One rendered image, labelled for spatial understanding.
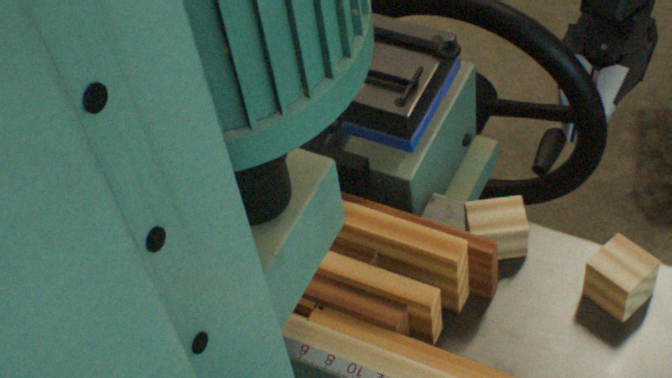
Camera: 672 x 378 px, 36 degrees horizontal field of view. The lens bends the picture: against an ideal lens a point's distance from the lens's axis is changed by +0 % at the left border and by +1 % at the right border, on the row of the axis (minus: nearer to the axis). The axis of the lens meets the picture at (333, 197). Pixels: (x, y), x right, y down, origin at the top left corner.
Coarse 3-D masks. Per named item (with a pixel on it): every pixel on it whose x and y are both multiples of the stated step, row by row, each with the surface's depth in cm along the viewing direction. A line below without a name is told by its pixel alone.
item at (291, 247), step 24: (288, 168) 68; (312, 168) 68; (312, 192) 67; (336, 192) 70; (288, 216) 66; (312, 216) 67; (336, 216) 71; (264, 240) 65; (288, 240) 65; (312, 240) 68; (264, 264) 63; (288, 264) 66; (312, 264) 70; (288, 288) 67; (288, 312) 68
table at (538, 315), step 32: (480, 160) 92; (448, 192) 90; (480, 192) 93; (448, 224) 84; (544, 256) 81; (576, 256) 81; (512, 288) 80; (544, 288) 80; (576, 288) 79; (448, 320) 79; (480, 320) 78; (512, 320) 78; (544, 320) 78; (576, 320) 78; (608, 320) 77; (640, 320) 77; (480, 352) 77; (512, 352) 77; (544, 352) 76; (576, 352) 76; (608, 352) 76; (640, 352) 75
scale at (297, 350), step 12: (288, 348) 72; (300, 348) 72; (312, 348) 72; (300, 360) 72; (312, 360) 72; (324, 360) 72; (336, 360) 71; (348, 360) 71; (336, 372) 71; (348, 372) 71; (360, 372) 71; (372, 372) 71
